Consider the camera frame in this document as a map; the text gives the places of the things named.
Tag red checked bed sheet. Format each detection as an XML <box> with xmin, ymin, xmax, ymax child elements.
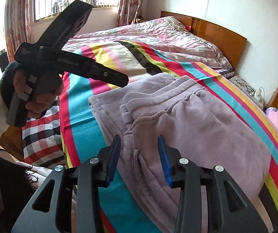
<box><xmin>21</xmin><ymin>68</ymin><xmax>235</xmax><ymax>169</ymax></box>

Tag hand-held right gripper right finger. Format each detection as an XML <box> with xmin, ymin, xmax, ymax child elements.
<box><xmin>158</xmin><ymin>134</ymin><xmax>268</xmax><ymax>233</ymax></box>

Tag dark fringed cloth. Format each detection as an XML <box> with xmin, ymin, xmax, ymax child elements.
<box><xmin>0</xmin><ymin>147</ymin><xmax>45</xmax><ymax>233</ymax></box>

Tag pink floral curtain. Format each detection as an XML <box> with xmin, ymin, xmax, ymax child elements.
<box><xmin>5</xmin><ymin>0</ymin><xmax>36</xmax><ymax>51</ymax></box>
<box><xmin>117</xmin><ymin>0</ymin><xmax>147</xmax><ymax>27</ymax></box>

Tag black rectangular object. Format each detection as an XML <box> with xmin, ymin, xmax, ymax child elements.
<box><xmin>0</xmin><ymin>49</ymin><xmax>10</xmax><ymax>73</ymax></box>

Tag person's left hand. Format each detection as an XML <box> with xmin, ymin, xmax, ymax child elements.
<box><xmin>13</xmin><ymin>68</ymin><xmax>64</xmax><ymax>120</ymax></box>

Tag white charger cable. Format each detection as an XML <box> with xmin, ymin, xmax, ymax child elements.
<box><xmin>251</xmin><ymin>87</ymin><xmax>275</xmax><ymax>102</ymax></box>

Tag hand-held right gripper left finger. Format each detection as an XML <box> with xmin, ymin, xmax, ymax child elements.
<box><xmin>11</xmin><ymin>134</ymin><xmax>122</xmax><ymax>233</ymax></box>

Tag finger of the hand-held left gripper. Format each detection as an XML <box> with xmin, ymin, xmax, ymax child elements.
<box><xmin>90</xmin><ymin>61</ymin><xmax>130</xmax><ymax>88</ymax></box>

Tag pink floral quilt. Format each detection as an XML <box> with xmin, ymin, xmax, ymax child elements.
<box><xmin>64</xmin><ymin>17</ymin><xmax>234</xmax><ymax>70</ymax></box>

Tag wooden bed headboard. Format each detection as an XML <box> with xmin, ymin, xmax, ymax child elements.
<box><xmin>160</xmin><ymin>11</ymin><xmax>247</xmax><ymax>70</ymax></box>

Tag multicolour striped blanket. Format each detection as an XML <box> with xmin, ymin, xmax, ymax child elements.
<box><xmin>59</xmin><ymin>40</ymin><xmax>278</xmax><ymax>233</ymax></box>

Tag wooden bed frame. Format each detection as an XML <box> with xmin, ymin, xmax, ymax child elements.
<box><xmin>0</xmin><ymin>126</ymin><xmax>24</xmax><ymax>161</ymax></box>

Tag nightstand with floral cloth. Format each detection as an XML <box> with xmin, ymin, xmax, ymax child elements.
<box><xmin>229</xmin><ymin>75</ymin><xmax>267</xmax><ymax>110</ymax></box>

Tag mauve fleece pants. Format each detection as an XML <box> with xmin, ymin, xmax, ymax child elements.
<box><xmin>88</xmin><ymin>73</ymin><xmax>272</xmax><ymax>233</ymax></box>

